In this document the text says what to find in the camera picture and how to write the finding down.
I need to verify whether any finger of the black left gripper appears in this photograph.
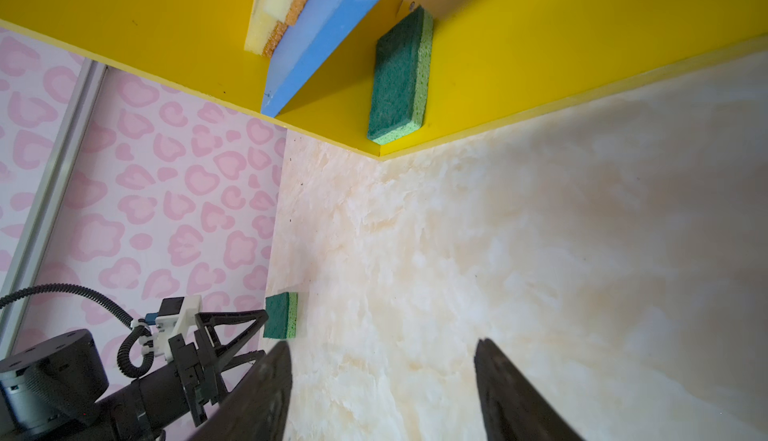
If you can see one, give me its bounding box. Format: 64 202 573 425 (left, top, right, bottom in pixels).
195 310 269 351
213 350 266 380

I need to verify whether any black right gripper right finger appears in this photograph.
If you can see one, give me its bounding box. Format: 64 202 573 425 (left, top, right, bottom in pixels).
474 338 582 441

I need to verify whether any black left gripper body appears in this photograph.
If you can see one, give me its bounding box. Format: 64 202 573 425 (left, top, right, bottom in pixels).
128 341 229 433

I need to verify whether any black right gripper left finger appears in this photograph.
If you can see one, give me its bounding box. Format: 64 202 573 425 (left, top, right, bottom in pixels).
189 341 293 441

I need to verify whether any green scouring pad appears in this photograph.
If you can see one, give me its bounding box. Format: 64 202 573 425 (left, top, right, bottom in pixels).
263 292 299 340
367 7 434 146

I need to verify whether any yellow sponge shelf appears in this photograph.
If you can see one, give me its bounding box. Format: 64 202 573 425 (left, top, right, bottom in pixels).
244 0 280 58

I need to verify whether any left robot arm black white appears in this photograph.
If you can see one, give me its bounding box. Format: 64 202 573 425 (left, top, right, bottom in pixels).
1 310 268 440

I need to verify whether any yellow wooden shelf unit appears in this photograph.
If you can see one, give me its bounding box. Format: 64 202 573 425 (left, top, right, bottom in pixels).
1 0 767 160

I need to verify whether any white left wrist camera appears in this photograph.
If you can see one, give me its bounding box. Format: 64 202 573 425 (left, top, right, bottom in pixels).
142 295 202 362

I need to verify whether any aluminium frame profile left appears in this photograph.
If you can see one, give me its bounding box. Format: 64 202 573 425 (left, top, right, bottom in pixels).
0 59 109 358

